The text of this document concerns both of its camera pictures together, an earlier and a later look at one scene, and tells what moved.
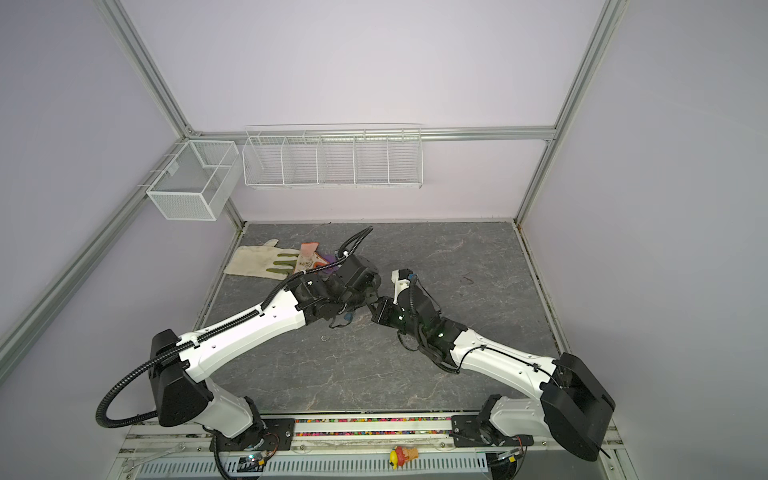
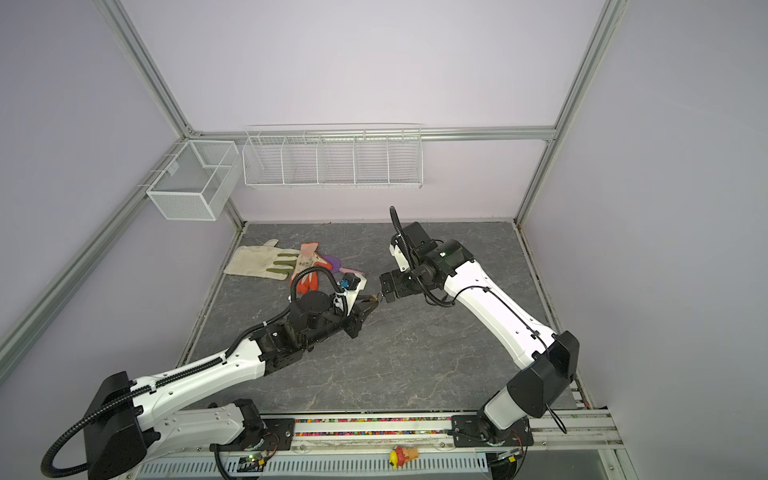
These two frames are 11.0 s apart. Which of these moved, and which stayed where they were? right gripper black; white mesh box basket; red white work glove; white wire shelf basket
Moved: right gripper black
Stayed: red white work glove; white wire shelf basket; white mesh box basket
